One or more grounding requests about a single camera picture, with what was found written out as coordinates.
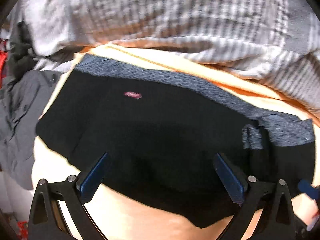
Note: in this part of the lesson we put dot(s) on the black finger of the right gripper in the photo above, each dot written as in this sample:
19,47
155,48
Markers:
305,187

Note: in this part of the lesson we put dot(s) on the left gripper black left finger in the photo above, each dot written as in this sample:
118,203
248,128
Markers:
46,220

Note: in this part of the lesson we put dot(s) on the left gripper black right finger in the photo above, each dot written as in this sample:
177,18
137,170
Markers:
277,220

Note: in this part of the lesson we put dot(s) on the black pants with blue stripe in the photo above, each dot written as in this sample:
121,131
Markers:
161,131

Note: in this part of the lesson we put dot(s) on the peach bed sheet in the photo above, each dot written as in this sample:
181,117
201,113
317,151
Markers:
120,217

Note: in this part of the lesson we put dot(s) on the grey button shirt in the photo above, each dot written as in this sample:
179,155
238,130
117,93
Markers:
24,95

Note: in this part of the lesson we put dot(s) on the grey white striped duvet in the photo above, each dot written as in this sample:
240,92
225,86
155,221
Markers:
273,41

